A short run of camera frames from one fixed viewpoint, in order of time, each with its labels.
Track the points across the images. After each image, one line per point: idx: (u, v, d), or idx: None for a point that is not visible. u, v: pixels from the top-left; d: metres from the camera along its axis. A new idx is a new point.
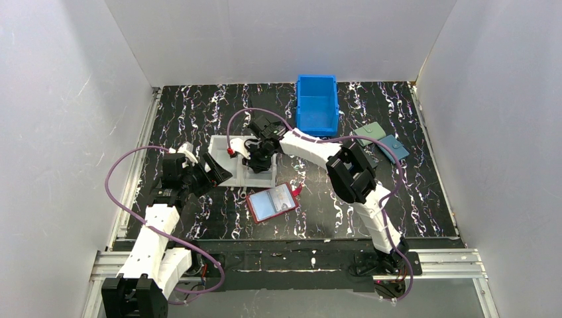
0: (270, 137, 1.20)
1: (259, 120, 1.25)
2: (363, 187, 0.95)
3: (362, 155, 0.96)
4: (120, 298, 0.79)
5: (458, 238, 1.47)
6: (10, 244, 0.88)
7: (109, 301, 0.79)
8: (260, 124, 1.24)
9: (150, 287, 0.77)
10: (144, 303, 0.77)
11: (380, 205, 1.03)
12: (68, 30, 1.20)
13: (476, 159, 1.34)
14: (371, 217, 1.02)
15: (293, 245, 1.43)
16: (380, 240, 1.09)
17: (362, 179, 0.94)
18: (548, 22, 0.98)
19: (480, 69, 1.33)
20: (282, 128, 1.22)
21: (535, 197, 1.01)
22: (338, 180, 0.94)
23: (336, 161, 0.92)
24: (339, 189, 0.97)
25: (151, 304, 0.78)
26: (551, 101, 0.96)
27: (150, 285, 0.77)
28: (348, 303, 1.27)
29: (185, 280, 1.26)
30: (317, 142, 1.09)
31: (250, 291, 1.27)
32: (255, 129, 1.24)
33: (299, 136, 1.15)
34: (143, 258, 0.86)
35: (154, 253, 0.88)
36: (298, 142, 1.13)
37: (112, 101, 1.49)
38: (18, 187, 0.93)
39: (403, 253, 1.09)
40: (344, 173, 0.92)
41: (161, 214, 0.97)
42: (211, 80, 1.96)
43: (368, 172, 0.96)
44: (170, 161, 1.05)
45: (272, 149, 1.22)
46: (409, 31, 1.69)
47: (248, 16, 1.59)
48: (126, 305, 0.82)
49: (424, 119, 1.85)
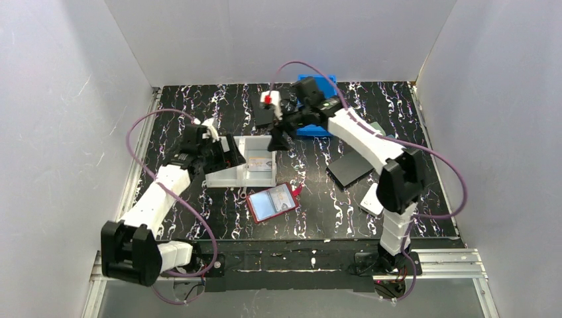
0: (317, 110, 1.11)
1: (309, 83, 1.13)
2: (409, 198, 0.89)
3: (421, 165, 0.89)
4: (116, 244, 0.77)
5: (458, 238, 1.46)
6: (10, 244, 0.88)
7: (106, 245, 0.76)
8: (308, 89, 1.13)
9: (146, 238, 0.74)
10: (139, 254, 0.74)
11: (409, 218, 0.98)
12: (68, 30, 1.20)
13: (476, 159, 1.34)
14: (399, 227, 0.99)
15: (293, 245, 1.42)
16: (392, 242, 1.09)
17: (411, 191, 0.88)
18: (549, 22, 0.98)
19: (480, 69, 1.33)
20: (335, 101, 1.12)
21: (536, 197, 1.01)
22: (388, 186, 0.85)
23: (394, 166, 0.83)
24: (384, 194, 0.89)
25: (146, 256, 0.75)
26: (551, 101, 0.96)
27: (147, 235, 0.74)
28: (348, 303, 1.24)
29: (185, 280, 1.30)
30: (375, 136, 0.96)
31: (249, 291, 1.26)
32: (302, 92, 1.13)
33: (356, 121, 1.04)
34: (146, 209, 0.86)
35: (156, 207, 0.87)
36: (350, 126, 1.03)
37: (112, 101, 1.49)
38: (18, 187, 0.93)
39: (407, 256, 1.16)
40: (399, 182, 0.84)
41: (172, 175, 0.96)
42: (211, 80, 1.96)
43: (419, 184, 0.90)
44: (193, 129, 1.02)
45: (317, 122, 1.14)
46: (409, 31, 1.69)
47: (248, 16, 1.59)
48: (122, 254, 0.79)
49: (424, 119, 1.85)
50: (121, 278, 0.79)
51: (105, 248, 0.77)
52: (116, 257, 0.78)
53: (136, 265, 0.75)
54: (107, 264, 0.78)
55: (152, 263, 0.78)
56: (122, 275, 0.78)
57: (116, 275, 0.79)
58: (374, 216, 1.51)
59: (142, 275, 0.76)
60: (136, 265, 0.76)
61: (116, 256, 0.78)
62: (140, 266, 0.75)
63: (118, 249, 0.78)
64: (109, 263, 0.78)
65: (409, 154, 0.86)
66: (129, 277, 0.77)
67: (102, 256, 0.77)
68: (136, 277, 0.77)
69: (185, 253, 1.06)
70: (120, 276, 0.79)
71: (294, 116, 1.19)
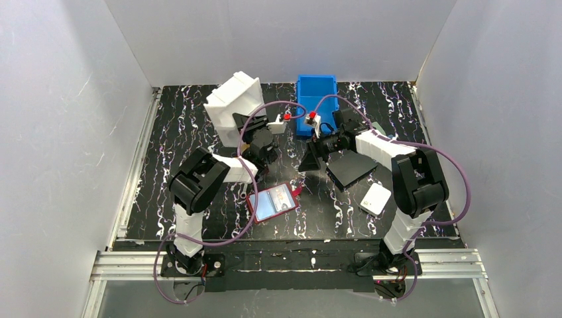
0: (348, 134, 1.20)
1: (346, 112, 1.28)
2: (426, 201, 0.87)
3: (438, 167, 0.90)
4: (197, 163, 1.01)
5: (458, 238, 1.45)
6: (10, 244, 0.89)
7: (189, 161, 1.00)
8: (345, 116, 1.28)
9: (223, 170, 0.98)
10: (210, 176, 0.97)
11: (419, 224, 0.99)
12: (67, 29, 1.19)
13: (476, 159, 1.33)
14: (407, 230, 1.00)
15: (293, 245, 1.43)
16: (395, 243, 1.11)
17: (429, 192, 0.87)
18: (549, 22, 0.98)
19: (480, 69, 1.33)
20: (364, 127, 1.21)
21: (536, 196, 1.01)
22: (401, 183, 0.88)
23: (403, 159, 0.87)
24: (399, 193, 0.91)
25: (213, 182, 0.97)
26: (551, 102, 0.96)
27: (225, 168, 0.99)
28: (348, 303, 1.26)
29: (185, 280, 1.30)
30: (392, 142, 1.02)
31: (249, 291, 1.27)
32: (338, 118, 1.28)
33: (376, 134, 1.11)
34: (226, 159, 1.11)
35: (232, 167, 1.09)
36: (372, 138, 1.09)
37: (112, 101, 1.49)
38: (18, 186, 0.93)
39: (409, 256, 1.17)
40: (409, 177, 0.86)
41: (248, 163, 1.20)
42: (211, 80, 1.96)
43: (437, 187, 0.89)
44: (258, 146, 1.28)
45: (348, 146, 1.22)
46: (410, 30, 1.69)
47: (248, 15, 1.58)
48: (191, 176, 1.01)
49: (424, 119, 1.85)
50: (180, 189, 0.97)
51: (189, 162, 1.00)
52: (190, 170, 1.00)
53: (203, 184, 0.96)
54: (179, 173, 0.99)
55: (211, 192, 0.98)
56: (182, 185, 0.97)
57: (175, 186, 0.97)
58: (374, 216, 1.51)
59: (200, 191, 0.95)
60: (201, 183, 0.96)
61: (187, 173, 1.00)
62: (205, 186, 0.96)
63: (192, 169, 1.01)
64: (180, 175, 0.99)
65: (422, 154, 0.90)
66: (187, 188, 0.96)
67: (181, 165, 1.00)
68: (193, 190, 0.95)
69: (193, 250, 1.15)
70: (179, 186, 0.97)
71: (331, 143, 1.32)
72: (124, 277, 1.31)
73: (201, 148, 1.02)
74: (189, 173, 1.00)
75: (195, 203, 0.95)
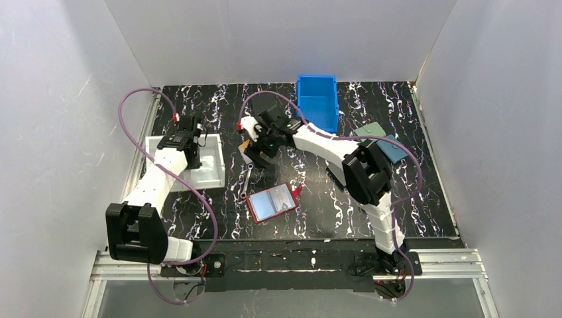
0: (283, 132, 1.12)
1: (273, 109, 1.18)
2: (377, 189, 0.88)
3: (380, 155, 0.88)
4: (122, 225, 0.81)
5: (458, 238, 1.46)
6: (11, 243, 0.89)
7: (111, 228, 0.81)
8: (273, 114, 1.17)
9: (151, 216, 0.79)
10: (144, 232, 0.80)
11: (390, 210, 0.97)
12: (67, 29, 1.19)
13: (476, 159, 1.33)
14: (381, 220, 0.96)
15: (293, 245, 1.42)
16: (384, 241, 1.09)
17: (378, 182, 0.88)
18: (548, 22, 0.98)
19: (480, 69, 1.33)
20: (297, 121, 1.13)
21: (535, 196, 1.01)
22: (352, 180, 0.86)
23: (353, 160, 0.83)
24: (352, 188, 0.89)
25: (152, 234, 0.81)
26: (550, 102, 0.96)
27: (151, 213, 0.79)
28: (348, 303, 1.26)
29: (185, 280, 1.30)
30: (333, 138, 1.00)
31: (249, 291, 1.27)
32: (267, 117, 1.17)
33: (315, 131, 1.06)
34: (148, 189, 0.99)
35: (158, 184, 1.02)
36: (315, 138, 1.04)
37: (112, 101, 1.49)
38: (19, 186, 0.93)
39: (404, 254, 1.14)
40: (360, 175, 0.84)
41: (169, 157, 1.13)
42: (211, 80, 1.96)
43: (383, 173, 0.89)
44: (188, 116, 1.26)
45: (284, 143, 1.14)
46: (410, 31, 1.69)
47: (248, 16, 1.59)
48: (128, 235, 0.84)
49: (424, 119, 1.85)
50: (130, 258, 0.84)
51: (112, 230, 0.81)
52: (122, 238, 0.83)
53: (144, 242, 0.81)
54: (113, 245, 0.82)
55: (158, 239, 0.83)
56: (129, 254, 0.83)
57: (123, 256, 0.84)
58: None
59: (148, 249, 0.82)
60: (142, 241, 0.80)
61: (123, 238, 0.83)
62: (148, 244, 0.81)
63: (124, 230, 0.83)
64: (116, 244, 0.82)
65: (365, 148, 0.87)
66: (136, 254, 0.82)
67: (108, 238, 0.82)
68: (142, 253, 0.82)
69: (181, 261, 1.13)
70: (127, 255, 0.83)
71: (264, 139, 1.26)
72: (124, 276, 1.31)
73: (111, 209, 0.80)
74: (123, 241, 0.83)
75: (156, 256, 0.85)
